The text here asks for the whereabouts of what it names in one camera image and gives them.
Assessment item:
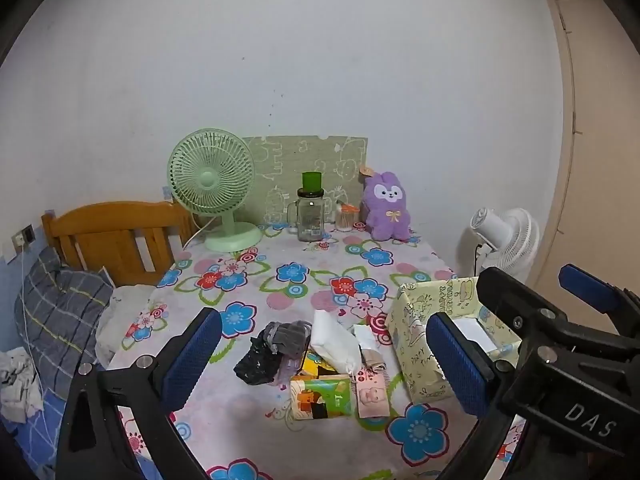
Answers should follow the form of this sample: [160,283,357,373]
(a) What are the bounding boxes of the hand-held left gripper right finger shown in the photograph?
[425,311,526,480]

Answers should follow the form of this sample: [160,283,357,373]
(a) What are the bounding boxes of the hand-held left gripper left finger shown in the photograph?
[55,306,224,480]

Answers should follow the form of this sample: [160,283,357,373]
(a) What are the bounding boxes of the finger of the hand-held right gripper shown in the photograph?
[476,266,640,386]
[559,264,640,341]

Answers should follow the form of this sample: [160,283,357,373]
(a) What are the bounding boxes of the yellow patterned storage box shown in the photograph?
[387,276,523,405]

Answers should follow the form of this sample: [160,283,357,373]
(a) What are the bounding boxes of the black sock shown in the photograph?
[233,335,283,387]

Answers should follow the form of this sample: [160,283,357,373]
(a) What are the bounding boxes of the beige cloth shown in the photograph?
[361,349,388,373]

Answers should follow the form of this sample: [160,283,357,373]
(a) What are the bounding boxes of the pink tissue packet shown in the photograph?
[354,367,390,418]

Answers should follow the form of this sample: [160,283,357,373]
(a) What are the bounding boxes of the grey drawstring pouch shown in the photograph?
[257,320,313,356]

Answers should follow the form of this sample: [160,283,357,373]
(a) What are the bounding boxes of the green tissue packet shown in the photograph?
[290,374,353,420]

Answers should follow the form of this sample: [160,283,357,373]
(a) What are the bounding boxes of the white flat box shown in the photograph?
[452,317,496,353]

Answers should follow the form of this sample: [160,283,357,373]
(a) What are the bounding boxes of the white electric fan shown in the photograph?
[457,206,542,291]

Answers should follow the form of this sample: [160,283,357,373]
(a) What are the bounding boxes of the white blanket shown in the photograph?
[95,284,168,368]

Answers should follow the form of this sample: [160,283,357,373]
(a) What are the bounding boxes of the floral tablecloth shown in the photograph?
[102,222,531,480]

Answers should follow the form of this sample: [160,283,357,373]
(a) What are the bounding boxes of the grey plaid pillow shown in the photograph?
[14,246,115,396]

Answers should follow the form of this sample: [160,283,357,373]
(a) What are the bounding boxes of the purple plush rabbit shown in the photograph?
[361,170,413,242]

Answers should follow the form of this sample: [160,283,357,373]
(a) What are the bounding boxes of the beige door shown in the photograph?
[544,0,640,306]

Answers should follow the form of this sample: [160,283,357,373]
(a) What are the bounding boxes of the wooden bed headboard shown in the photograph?
[41,201,201,287]

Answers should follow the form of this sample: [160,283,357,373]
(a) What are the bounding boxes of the white grey crumpled cloth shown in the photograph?
[0,350,46,423]

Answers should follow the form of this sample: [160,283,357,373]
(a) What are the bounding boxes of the green desk fan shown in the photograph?
[167,129,263,252]

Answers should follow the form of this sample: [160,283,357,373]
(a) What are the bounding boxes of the glass jar mug green lid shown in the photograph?
[286,171,333,243]

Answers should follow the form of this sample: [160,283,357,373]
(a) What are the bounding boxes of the cotton swab jar orange lid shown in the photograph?
[335,201,358,232]

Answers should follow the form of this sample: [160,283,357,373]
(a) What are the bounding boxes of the green patterned cardboard sheet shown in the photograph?
[242,135,369,228]

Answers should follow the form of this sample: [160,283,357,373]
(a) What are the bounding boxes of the white fan cable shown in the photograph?
[182,222,208,250]

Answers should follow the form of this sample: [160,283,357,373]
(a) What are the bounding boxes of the thin white charging cable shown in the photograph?
[20,247,53,441]

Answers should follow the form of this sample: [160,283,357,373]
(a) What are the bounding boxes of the wall socket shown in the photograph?
[12,225,37,256]

